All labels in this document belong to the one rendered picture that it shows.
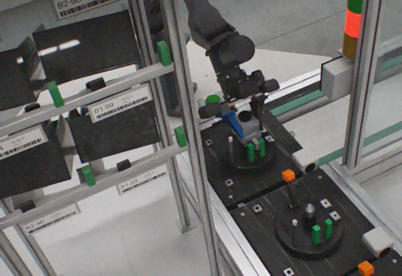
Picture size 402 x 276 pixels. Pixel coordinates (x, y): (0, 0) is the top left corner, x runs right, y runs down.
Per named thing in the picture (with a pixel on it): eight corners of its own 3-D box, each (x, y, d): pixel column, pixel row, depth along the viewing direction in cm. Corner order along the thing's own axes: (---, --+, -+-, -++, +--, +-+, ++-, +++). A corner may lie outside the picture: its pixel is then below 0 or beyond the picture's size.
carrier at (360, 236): (230, 217, 113) (227, 181, 104) (321, 173, 119) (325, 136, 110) (291, 308, 96) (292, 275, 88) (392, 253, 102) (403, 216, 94)
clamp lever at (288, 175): (287, 202, 108) (281, 171, 105) (296, 198, 109) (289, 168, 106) (296, 209, 105) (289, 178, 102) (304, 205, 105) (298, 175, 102)
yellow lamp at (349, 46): (336, 49, 101) (338, 28, 97) (357, 41, 102) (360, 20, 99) (352, 62, 97) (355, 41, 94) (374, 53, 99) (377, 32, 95)
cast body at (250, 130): (232, 131, 121) (229, 109, 116) (247, 124, 122) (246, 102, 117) (249, 153, 115) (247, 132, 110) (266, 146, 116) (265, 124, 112)
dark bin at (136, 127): (83, 115, 106) (73, 82, 104) (144, 99, 108) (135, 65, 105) (81, 164, 80) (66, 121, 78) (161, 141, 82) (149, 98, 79)
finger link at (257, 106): (245, 103, 118) (254, 101, 113) (259, 97, 119) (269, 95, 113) (256, 131, 119) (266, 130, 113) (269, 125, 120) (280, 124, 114)
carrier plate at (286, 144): (183, 145, 130) (182, 139, 128) (264, 110, 136) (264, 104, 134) (227, 212, 114) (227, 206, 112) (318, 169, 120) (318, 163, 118)
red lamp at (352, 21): (338, 28, 97) (340, 5, 94) (360, 19, 99) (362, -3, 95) (355, 41, 94) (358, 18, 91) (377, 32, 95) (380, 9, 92)
